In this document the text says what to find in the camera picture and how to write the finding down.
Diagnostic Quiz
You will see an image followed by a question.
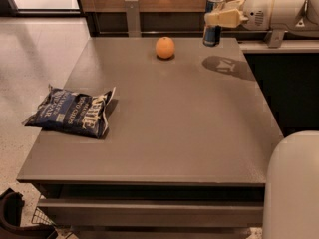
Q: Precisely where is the grey drawer front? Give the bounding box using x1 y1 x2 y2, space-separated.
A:
38 199 263 228

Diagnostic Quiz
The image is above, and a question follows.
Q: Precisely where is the red bull can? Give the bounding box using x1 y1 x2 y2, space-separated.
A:
202 0 226 47

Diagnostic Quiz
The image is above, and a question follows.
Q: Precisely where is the wire basket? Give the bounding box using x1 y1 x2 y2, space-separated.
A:
31 206 54 225

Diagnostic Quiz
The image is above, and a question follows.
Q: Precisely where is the dark brown chair base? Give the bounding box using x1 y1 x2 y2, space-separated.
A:
0 188 58 239

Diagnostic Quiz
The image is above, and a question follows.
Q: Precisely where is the orange fruit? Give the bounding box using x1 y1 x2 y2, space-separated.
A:
156 37 175 59

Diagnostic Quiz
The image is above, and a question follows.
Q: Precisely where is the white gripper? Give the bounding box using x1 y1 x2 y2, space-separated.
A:
204 0 274 31

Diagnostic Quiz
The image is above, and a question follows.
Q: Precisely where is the left metal bracket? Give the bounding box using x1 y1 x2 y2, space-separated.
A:
125 0 142 38

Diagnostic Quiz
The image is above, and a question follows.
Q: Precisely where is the right metal bracket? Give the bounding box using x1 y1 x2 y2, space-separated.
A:
264 29 285 48

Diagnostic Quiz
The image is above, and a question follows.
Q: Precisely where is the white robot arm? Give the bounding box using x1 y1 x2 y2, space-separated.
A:
203 0 319 239

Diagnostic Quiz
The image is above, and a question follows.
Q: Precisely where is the blue kettle chips bag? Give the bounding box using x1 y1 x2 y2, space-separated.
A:
23 86 115 138

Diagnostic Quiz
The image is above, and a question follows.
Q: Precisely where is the metal bracket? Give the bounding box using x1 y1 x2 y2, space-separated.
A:
125 0 142 38
264 29 285 48

